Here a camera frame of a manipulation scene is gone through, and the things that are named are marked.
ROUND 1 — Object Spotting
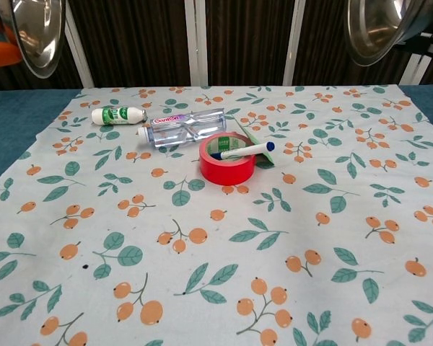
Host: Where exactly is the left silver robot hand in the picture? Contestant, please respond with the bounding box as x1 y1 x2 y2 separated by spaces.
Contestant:
0 0 23 70

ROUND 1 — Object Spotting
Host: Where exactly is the metal bowl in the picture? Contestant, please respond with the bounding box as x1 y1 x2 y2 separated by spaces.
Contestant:
347 0 433 67
0 0 67 79

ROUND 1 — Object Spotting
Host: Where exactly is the small white green bottle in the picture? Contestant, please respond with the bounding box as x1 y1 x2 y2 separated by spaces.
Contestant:
91 106 149 127

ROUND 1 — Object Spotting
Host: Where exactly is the clear plastic water bottle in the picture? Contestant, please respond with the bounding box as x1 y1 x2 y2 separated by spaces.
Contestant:
136 107 227 147

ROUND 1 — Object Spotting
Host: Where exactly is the green packet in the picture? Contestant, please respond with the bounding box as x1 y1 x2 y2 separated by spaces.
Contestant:
234 115 276 169

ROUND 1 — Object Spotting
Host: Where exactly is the white marker blue cap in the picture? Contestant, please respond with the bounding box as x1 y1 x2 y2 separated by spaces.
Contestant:
211 141 276 161

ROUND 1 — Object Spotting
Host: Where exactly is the red tape roll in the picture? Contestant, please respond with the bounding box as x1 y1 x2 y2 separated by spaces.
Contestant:
199 132 257 187

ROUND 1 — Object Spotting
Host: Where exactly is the floral white tablecloth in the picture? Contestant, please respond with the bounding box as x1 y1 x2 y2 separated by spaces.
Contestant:
0 84 433 346

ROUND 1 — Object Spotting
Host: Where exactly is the white partition frame post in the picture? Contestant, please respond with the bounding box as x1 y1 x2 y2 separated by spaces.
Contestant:
398 50 433 86
283 0 308 87
64 0 95 89
184 0 209 87

